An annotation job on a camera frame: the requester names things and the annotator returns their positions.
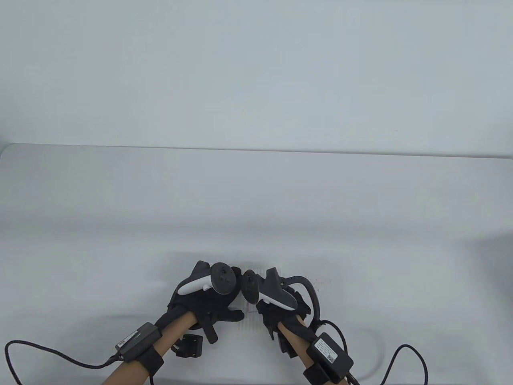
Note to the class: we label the black left forearm sensor box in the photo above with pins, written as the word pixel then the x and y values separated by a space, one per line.
pixel 138 341

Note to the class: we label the grey white hand controller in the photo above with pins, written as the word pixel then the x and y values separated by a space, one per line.
pixel 274 290
pixel 222 278

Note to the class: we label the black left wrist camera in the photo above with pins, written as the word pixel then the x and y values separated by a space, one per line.
pixel 190 347

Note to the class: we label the grey white right hand controller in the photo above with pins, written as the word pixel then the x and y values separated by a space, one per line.
pixel 274 290

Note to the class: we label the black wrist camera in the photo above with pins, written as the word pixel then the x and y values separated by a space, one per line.
pixel 285 345
pixel 190 347

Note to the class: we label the person's right hand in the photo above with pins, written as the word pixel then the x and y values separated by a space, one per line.
pixel 276 315

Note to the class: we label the person's right forearm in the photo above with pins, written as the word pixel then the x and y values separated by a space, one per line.
pixel 294 341

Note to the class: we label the black right forearm sensor box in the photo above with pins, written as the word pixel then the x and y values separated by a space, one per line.
pixel 330 353

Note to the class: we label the white lined paper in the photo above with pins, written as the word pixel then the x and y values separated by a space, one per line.
pixel 252 321

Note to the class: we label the person's left hand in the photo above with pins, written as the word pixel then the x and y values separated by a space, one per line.
pixel 204 303

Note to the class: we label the person's left forearm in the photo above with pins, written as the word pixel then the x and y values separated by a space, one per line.
pixel 176 331

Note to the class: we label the grey white left hand controller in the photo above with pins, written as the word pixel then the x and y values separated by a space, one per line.
pixel 222 278

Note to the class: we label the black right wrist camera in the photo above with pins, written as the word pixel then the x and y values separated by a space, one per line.
pixel 285 345

